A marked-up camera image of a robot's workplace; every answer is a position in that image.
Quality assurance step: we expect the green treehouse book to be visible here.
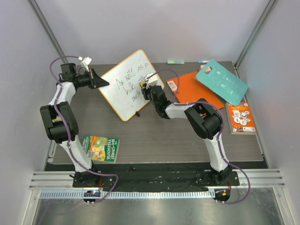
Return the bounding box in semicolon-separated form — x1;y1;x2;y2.
82;135;120;163

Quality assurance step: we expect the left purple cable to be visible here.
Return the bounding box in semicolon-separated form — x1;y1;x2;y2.
50;55;119;204

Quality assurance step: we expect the pale yellow mug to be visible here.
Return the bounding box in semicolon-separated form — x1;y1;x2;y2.
52;118;62;123

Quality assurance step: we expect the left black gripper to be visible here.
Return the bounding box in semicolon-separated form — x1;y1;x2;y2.
75;69;110;90

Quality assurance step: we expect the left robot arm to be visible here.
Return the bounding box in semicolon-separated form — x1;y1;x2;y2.
40;63;109;187

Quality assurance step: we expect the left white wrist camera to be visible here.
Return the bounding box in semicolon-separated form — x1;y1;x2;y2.
78;57;92;72

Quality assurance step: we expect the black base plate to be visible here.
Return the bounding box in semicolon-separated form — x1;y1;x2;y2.
70;164;240;191

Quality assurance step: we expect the purple cable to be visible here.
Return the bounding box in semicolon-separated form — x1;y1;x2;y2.
146;69;251;205
50;55;119;204

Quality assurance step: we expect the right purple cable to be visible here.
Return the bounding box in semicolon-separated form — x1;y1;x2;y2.
146;69;251;205

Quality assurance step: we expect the slotted cable duct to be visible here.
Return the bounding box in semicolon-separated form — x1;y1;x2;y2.
39;189;215;200

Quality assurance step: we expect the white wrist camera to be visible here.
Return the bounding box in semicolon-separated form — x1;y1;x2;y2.
144;73;158;89
78;57;92;72

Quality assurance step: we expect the green eraser block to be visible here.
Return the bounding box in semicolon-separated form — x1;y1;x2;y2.
167;60;185;65

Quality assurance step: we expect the teal plastic board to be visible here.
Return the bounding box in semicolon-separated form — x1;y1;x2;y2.
196;60;248;105

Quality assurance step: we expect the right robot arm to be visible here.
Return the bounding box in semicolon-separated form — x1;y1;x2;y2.
140;82;232;185

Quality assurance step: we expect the orange paperback book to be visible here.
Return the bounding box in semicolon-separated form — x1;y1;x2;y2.
225;102;256;135

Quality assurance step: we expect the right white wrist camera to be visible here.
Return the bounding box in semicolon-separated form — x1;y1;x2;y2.
144;73;158;89

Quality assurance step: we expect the yellow framed whiteboard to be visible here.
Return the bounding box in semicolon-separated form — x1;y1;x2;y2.
99;49;155;122

